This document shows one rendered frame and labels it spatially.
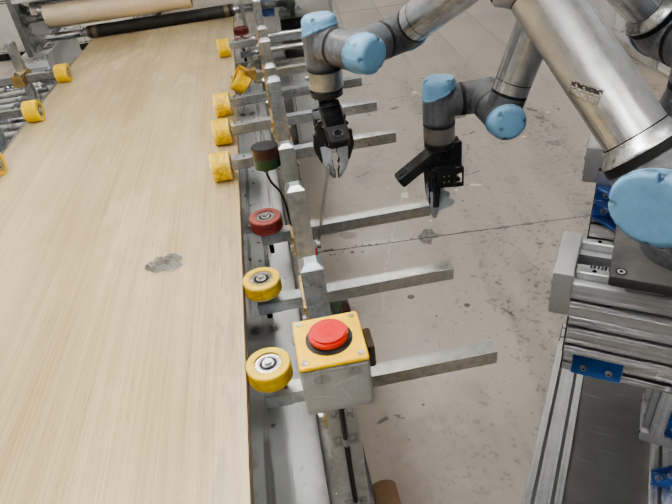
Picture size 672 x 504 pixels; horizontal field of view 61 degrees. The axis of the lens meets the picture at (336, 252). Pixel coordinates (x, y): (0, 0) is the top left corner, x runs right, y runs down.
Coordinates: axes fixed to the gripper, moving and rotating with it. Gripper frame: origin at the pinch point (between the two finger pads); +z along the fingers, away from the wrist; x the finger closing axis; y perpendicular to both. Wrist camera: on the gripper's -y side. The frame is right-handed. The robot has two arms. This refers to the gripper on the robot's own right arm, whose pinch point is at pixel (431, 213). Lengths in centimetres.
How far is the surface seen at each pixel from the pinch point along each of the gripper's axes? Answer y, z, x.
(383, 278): -18.5, -2.1, -25.5
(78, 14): -130, -22, 225
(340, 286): -28.1, -2.1, -25.5
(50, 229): -98, -7, 13
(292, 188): -35, -30, -30
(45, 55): -156, -3, 226
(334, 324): -34, -41, -79
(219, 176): -53, -10, 21
